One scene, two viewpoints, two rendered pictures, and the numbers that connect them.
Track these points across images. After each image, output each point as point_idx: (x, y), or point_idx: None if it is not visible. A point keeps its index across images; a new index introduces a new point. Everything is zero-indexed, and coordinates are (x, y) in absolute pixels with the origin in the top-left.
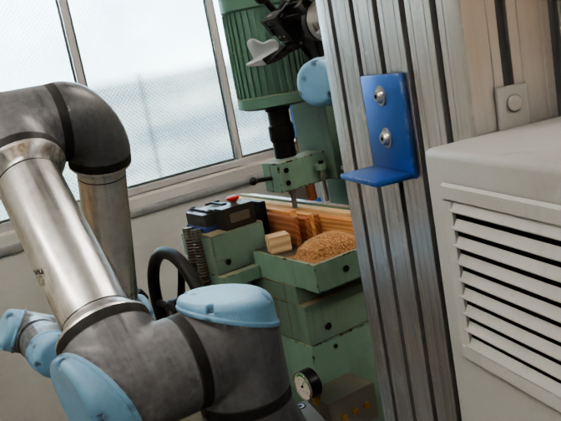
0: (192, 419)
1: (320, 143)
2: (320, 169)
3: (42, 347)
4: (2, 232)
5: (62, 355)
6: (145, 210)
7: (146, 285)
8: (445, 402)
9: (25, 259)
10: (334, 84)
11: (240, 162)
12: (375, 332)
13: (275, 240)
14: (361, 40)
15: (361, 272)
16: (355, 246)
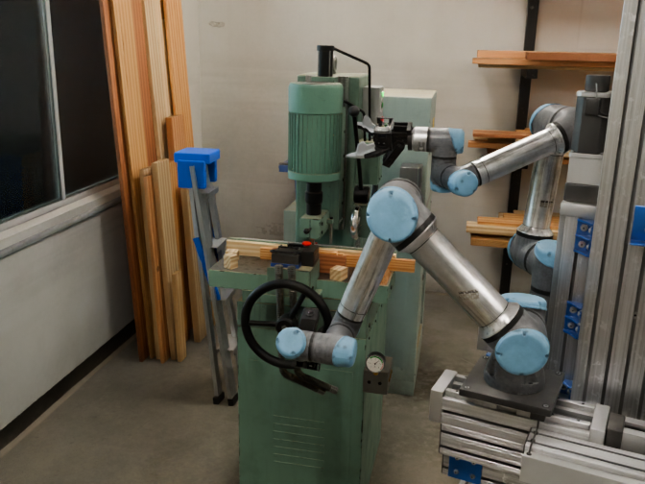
0: (65, 445)
1: (326, 205)
2: (332, 223)
3: (352, 346)
4: None
5: (519, 329)
6: (13, 249)
7: (10, 323)
8: (644, 326)
9: None
10: (602, 204)
11: (64, 202)
12: (588, 307)
13: (343, 272)
14: (638, 192)
15: (587, 282)
16: (390, 274)
